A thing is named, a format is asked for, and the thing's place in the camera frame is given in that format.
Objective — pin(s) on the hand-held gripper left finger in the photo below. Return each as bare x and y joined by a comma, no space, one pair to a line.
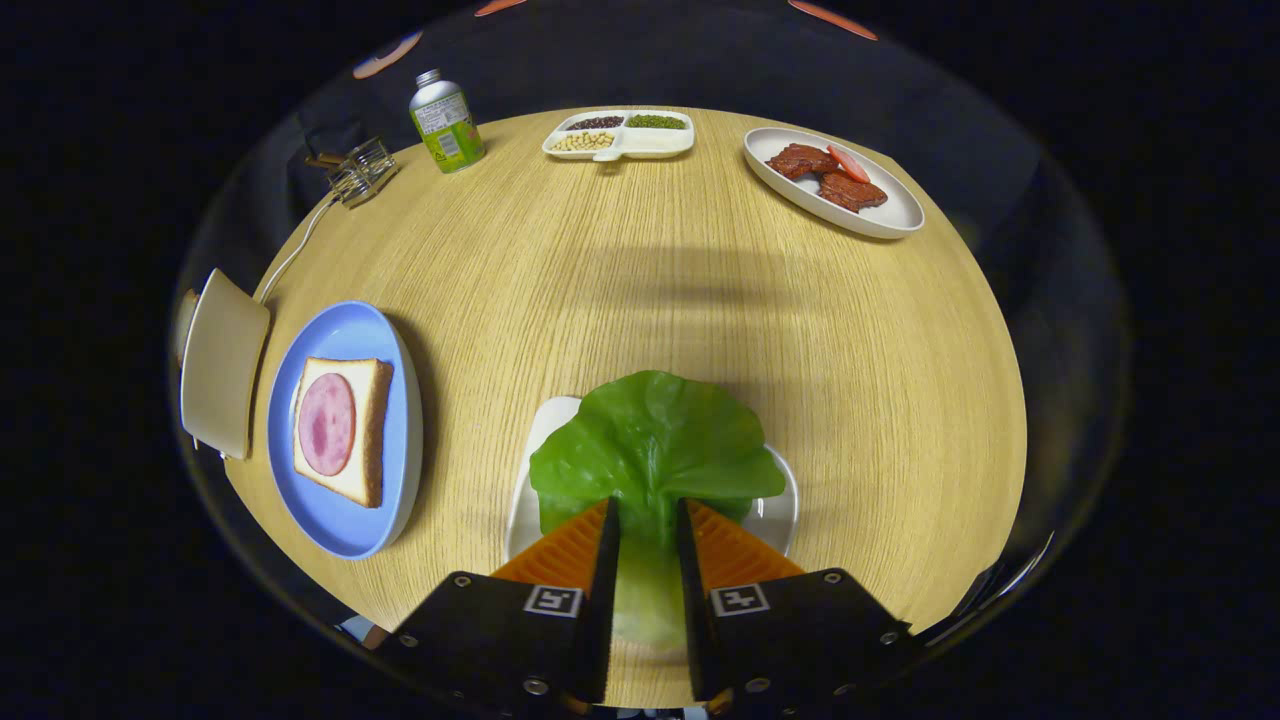
605,600

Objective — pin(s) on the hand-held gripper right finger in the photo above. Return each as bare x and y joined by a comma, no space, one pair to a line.
692,600

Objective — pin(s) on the green lettuce leaf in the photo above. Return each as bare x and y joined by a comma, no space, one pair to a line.
650,440

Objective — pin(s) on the white curved plate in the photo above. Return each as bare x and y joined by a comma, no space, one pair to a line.
775,515

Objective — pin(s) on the blue plate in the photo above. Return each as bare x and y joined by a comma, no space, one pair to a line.
345,530

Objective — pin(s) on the bread slice with ham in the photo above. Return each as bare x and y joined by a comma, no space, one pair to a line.
368,440

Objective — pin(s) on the pink ham slice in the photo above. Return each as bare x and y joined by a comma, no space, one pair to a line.
327,425

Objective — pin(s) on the white oval plate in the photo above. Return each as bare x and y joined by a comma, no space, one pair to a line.
890,215

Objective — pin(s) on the brown meat slice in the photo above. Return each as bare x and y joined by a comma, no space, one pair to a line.
852,192
800,160

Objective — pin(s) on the white toaster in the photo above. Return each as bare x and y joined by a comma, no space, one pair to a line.
222,365

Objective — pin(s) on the white divided dish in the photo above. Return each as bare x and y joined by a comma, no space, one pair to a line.
655,146

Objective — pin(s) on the pile of yellow soybeans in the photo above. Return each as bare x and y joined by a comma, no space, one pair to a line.
582,142

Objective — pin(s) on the red food slice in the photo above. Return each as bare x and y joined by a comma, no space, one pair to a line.
850,163

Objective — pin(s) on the pile of dark beans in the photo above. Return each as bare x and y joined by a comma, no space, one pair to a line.
595,123

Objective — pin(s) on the pile of green beans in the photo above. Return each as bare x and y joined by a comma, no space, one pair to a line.
657,122

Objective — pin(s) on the silver green bottle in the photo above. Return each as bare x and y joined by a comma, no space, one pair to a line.
447,125

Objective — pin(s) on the brown stick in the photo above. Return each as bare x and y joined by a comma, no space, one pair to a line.
322,160

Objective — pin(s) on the black backdrop cloth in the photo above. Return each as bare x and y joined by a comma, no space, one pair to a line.
700,70

